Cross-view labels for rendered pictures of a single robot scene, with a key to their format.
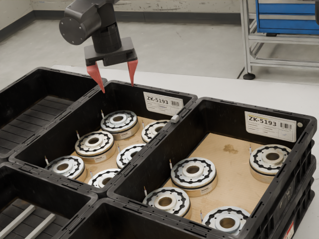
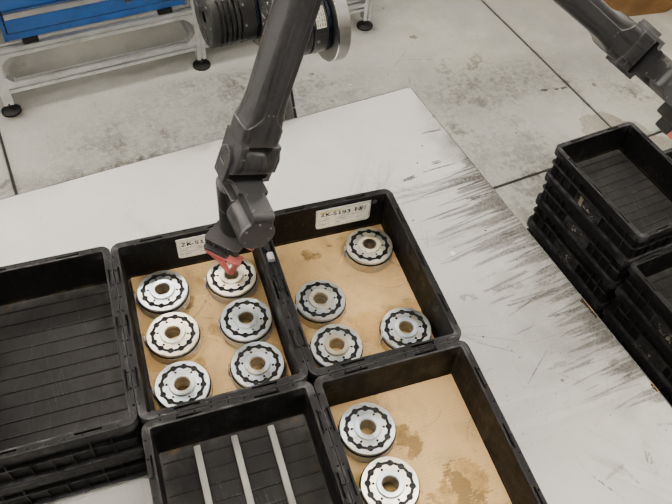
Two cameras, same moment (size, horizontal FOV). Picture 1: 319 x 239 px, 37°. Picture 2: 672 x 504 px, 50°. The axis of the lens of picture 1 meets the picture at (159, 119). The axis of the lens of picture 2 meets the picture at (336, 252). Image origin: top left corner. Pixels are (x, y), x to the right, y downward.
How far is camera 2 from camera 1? 0.95 m
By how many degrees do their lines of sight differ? 48
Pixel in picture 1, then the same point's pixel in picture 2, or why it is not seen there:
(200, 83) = (122, 180)
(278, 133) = (352, 217)
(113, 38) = not seen: hidden behind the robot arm
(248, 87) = (189, 161)
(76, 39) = (261, 241)
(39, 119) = (22, 351)
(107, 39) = not seen: hidden behind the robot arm
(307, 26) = (81, 14)
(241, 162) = (336, 263)
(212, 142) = (286, 258)
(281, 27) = (43, 24)
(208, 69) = not seen: outside the picture
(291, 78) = (76, 92)
